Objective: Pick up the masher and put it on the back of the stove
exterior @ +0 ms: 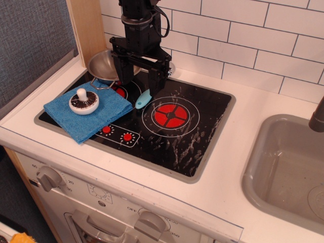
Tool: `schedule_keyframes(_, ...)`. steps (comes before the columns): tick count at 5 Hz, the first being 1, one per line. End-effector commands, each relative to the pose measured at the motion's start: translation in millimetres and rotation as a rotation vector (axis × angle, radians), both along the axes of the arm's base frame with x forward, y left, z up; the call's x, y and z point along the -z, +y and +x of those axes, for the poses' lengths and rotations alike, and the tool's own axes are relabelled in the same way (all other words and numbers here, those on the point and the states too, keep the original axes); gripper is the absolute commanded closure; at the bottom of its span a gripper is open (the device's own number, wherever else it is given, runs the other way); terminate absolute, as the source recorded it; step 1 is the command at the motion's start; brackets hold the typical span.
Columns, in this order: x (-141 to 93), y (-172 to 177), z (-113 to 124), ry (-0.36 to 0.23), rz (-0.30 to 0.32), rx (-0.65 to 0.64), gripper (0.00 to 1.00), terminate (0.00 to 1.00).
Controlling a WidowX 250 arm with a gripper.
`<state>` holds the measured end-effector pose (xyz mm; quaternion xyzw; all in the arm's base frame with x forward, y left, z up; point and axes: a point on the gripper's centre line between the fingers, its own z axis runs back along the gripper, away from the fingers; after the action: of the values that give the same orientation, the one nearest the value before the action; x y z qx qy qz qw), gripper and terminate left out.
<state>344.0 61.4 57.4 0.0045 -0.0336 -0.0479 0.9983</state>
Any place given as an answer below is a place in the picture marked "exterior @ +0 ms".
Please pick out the grey sink basin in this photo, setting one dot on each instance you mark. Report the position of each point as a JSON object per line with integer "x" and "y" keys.
{"x": 284, "y": 174}

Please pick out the grey timer knob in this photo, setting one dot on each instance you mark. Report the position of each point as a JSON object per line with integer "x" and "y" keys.
{"x": 48, "y": 178}

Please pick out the yellow object at corner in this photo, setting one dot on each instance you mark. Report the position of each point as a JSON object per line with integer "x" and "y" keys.
{"x": 22, "y": 238}

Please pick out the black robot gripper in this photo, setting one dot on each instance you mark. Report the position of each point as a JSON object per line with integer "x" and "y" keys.
{"x": 141, "y": 48}

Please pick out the black toy stovetop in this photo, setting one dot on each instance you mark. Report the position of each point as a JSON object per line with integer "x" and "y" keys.
{"x": 174, "y": 133}

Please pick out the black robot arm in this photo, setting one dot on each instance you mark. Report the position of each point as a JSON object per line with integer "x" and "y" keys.
{"x": 142, "y": 12}

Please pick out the grey oven door handle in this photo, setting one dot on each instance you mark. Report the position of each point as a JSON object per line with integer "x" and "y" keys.
{"x": 93, "y": 230}

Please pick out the blue folded cloth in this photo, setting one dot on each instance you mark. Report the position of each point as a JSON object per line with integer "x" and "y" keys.
{"x": 106, "y": 106}

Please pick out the grey oven temperature knob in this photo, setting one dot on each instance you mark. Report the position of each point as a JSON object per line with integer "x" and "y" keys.
{"x": 150, "y": 225}

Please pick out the white spoon blue handle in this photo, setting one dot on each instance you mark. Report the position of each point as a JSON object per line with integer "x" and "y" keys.
{"x": 145, "y": 97}

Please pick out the stainless steel bowl pan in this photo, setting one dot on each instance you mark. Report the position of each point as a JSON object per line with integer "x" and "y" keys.
{"x": 101, "y": 67}

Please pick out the wooden side post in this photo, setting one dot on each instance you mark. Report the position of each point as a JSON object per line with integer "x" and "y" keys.
{"x": 88, "y": 28}

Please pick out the grey faucet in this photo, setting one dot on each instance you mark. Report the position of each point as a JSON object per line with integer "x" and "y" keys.
{"x": 316, "y": 123}

